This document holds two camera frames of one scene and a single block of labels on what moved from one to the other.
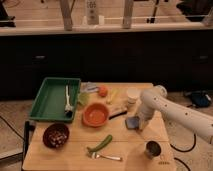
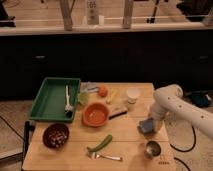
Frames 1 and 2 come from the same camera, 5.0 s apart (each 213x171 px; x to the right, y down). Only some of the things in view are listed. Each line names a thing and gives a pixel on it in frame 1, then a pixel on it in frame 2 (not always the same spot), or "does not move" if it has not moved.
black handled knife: x=117 y=114 does not move
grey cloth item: x=88 y=87 does not move
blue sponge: x=132 y=122 to x=146 y=125
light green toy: x=83 y=98 does not move
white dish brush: x=68 y=107 does not move
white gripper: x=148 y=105 to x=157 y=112
